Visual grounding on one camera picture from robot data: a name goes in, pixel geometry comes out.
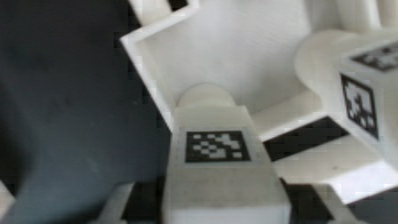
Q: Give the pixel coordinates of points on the white chair seat part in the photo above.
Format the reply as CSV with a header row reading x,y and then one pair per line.
x,y
224,42

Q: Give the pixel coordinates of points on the small white block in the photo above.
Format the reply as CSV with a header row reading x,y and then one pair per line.
x,y
223,186

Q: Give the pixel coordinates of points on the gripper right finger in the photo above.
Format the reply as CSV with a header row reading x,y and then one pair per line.
x,y
336,207

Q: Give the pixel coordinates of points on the white chair leg block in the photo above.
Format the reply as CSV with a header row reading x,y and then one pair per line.
x,y
347,69

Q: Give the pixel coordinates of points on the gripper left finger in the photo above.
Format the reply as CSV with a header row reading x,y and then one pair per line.
x,y
112,210

